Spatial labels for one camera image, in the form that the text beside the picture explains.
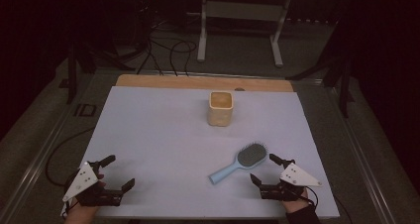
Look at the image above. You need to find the black metal stand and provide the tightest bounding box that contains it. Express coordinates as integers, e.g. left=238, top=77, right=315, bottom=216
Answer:
left=284, top=17, right=357, bottom=119
left=58, top=40, right=137, bottom=105

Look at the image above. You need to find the metal floor rail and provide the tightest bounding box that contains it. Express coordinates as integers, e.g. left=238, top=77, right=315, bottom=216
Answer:
left=0, top=72, right=100, bottom=222
left=325, top=83, right=399, bottom=224

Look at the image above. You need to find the person's left hand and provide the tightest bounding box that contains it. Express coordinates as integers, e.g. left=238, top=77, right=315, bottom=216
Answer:
left=63, top=173, right=107, bottom=224

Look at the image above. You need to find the person's right hand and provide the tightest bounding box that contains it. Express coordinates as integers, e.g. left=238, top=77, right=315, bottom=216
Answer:
left=282, top=187, right=310, bottom=215

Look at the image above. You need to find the white metal stand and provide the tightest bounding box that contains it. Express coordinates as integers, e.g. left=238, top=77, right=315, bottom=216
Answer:
left=196, top=0, right=294, bottom=68

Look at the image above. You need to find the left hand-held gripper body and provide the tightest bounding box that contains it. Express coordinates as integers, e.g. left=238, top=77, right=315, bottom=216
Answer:
left=62, top=162, right=124, bottom=208

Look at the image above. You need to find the black floor bracket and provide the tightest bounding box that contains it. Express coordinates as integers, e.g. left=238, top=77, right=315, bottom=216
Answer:
left=73, top=102, right=98, bottom=118

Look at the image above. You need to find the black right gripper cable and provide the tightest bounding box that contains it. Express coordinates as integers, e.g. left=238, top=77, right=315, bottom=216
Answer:
left=305, top=185, right=354, bottom=224

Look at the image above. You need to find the black floor cable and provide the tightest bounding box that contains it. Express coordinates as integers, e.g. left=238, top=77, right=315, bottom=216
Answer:
left=168, top=40, right=198, bottom=77
left=136, top=19, right=166, bottom=76

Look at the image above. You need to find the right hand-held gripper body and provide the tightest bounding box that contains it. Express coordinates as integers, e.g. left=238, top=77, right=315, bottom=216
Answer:
left=259, top=163, right=324, bottom=202

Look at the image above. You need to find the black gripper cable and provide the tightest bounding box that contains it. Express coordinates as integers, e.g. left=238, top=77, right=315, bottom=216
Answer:
left=305, top=185, right=354, bottom=224
left=45, top=127, right=96, bottom=188

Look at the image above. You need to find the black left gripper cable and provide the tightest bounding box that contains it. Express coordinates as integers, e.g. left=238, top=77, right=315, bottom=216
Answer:
left=45, top=127, right=96, bottom=188

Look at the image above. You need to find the cream square cup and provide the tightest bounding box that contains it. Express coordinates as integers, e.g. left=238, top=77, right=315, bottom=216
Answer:
left=207, top=90, right=235, bottom=128

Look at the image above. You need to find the light blue hairbrush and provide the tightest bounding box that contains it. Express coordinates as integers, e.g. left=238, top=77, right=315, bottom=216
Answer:
left=208, top=142, right=268, bottom=185

